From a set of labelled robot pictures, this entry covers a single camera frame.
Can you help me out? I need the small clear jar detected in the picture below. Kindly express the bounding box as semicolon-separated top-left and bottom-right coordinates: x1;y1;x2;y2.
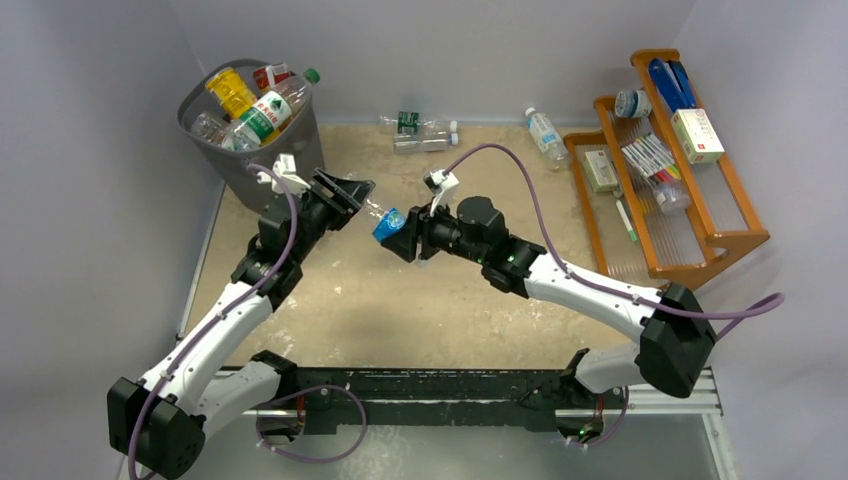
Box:
653;179;691;214

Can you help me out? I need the green white label bottle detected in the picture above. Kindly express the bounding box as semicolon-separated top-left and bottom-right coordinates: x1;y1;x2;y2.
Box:
227;68;321;152

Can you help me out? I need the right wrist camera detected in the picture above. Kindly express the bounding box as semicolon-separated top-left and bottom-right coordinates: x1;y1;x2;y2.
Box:
423;169;459;217

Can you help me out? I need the wooden tiered rack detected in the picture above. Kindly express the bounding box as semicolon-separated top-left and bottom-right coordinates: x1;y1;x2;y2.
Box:
564;48;770;290

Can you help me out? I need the round tape roll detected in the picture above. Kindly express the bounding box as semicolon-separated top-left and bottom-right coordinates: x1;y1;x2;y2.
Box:
614;89;653;118

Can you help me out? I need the blue label water bottle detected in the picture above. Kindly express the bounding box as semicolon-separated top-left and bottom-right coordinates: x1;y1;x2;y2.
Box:
524;107;569;171

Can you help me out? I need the white green marker pen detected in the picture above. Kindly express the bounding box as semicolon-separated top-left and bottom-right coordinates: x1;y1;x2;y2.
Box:
615;199;639;243

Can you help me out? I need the amber tea bottle red label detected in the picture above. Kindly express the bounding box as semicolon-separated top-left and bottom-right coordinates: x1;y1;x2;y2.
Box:
252;63;293;94

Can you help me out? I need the clear bottle white cap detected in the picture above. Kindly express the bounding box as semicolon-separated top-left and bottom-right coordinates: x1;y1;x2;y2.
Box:
189;111;233;150

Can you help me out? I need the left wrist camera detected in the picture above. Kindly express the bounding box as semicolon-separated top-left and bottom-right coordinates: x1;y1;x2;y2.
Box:
271;153;311;196

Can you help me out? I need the yellow plastic bottle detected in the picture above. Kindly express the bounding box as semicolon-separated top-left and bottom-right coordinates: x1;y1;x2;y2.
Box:
204;67;257;120

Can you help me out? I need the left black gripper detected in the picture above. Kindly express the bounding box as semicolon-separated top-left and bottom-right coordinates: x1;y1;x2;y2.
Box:
292;171;374;264

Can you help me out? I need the green white small box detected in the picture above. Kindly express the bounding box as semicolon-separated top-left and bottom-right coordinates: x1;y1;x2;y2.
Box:
583;149;620;193

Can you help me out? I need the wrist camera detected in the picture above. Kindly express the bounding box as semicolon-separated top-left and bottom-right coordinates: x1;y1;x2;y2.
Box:
271;153;311;196
423;169;459;217

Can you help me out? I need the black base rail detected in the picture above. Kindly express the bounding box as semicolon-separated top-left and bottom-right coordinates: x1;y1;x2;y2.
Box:
218;367;723;439

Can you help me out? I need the green label clear bottle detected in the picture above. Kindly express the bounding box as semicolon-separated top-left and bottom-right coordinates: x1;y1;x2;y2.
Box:
377;111;458;135

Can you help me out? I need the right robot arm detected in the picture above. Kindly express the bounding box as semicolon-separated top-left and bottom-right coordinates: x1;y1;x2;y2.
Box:
373;196;717;407

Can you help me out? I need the white red box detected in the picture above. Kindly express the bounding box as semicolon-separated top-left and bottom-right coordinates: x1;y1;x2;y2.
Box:
671;108;725;164

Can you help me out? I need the pack of coloured markers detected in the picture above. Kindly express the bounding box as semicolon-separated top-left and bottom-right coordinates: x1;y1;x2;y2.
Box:
621;133;681;188

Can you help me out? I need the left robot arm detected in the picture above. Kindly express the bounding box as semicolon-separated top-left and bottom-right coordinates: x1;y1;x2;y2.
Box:
107;165;376;479

